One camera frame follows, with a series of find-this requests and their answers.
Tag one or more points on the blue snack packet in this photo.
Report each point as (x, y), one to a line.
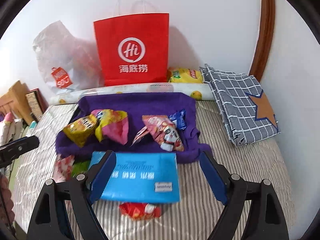
(178, 119)

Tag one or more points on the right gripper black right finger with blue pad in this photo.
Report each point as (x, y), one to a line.
(265, 220)

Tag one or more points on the yellow chips bag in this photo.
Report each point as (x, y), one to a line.
(184, 75)

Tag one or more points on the wooden headboard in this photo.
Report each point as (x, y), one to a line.
(14, 101)

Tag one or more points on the red paper shopping bag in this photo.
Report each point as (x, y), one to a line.
(133, 48)

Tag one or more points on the white Miniso plastic bag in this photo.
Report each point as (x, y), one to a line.
(67, 63)

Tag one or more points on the red triangular snack packet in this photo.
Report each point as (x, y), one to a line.
(140, 211)

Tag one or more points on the green snack packet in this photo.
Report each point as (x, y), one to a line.
(79, 168)

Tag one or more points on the yellow pink snack bag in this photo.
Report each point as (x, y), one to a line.
(113, 125)

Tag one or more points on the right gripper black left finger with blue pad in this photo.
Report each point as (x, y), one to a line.
(49, 219)

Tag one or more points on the grey checkered star cloth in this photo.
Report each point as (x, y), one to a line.
(245, 109)

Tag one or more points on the person's hand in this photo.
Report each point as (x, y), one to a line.
(7, 200)

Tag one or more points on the patterned framed box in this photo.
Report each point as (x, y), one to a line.
(36, 104)

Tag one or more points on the brown wooden door frame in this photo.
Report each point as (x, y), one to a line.
(265, 37)

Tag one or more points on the yellow snack packet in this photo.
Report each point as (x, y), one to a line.
(81, 129)

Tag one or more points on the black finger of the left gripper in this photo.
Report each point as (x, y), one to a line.
(14, 149)

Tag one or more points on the white fruit-print roll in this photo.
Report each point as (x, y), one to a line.
(198, 91)

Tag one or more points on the blue tissue pack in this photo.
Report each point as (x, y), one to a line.
(150, 178)

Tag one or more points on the pink panda snack bag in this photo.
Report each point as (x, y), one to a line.
(164, 132)

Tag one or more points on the purple towel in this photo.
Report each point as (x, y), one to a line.
(136, 105)

